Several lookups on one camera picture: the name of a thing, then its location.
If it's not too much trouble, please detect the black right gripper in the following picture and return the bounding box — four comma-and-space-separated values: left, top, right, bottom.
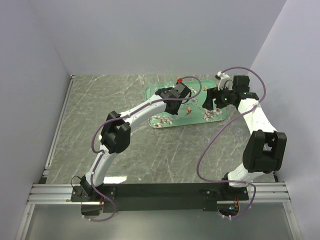
202, 84, 236, 111

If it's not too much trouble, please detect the tall clear champagne flute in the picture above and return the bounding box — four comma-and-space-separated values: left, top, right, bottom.
146, 67, 159, 95

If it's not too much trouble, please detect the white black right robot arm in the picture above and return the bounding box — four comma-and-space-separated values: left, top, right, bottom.
202, 72, 287, 200

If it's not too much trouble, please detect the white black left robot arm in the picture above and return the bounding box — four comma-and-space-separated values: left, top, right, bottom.
72, 82, 192, 201

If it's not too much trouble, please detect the green floral bird tray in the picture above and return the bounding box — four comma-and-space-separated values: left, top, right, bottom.
148, 79, 227, 129

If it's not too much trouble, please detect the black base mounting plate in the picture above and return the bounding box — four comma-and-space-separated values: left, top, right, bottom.
70, 182, 249, 216

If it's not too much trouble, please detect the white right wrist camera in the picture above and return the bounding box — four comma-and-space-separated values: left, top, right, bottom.
216, 71, 231, 90

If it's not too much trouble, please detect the aluminium front frame rail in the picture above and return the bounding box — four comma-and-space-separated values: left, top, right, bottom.
27, 182, 291, 205

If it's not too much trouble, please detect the aluminium side rail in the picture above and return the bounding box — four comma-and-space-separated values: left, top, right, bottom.
38, 74, 77, 184

